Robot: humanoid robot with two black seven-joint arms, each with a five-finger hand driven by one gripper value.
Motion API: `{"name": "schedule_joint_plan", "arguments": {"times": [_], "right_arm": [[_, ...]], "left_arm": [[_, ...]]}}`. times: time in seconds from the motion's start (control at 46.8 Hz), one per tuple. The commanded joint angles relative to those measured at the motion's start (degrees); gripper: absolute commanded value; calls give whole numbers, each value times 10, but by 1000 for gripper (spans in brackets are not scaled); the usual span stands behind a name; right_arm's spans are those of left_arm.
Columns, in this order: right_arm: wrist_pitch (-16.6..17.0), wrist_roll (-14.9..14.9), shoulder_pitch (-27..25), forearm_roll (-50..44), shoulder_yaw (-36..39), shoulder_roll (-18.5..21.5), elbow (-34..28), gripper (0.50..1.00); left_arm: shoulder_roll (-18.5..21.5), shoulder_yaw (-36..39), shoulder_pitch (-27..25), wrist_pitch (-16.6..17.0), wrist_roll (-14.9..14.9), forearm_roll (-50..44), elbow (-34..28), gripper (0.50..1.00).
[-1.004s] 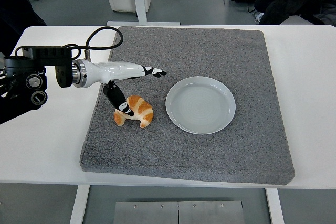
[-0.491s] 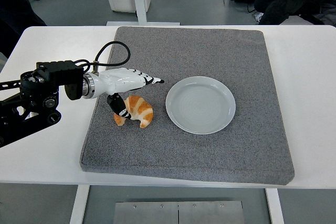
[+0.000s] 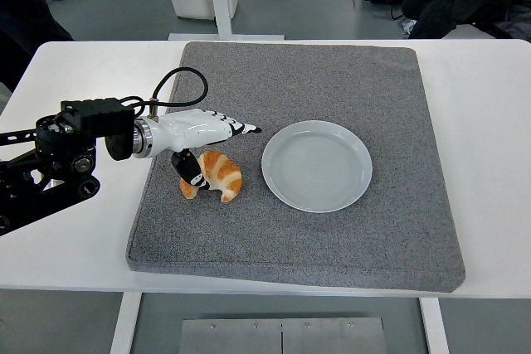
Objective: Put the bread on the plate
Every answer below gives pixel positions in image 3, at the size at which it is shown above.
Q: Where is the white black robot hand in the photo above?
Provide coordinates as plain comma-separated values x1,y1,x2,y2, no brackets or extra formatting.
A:
147,108,264,191

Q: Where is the orange croissant bread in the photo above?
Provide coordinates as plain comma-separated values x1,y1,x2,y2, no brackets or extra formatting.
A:
178,149,243,204

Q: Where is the pale grey round plate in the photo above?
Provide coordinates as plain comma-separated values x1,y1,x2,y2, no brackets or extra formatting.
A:
261,119,373,214

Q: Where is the grey speckled mat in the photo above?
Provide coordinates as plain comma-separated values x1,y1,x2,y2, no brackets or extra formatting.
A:
124,41,466,293

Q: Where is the white table leg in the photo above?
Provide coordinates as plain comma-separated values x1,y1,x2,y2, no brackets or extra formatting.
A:
418,297,451,354
110,292,143,354

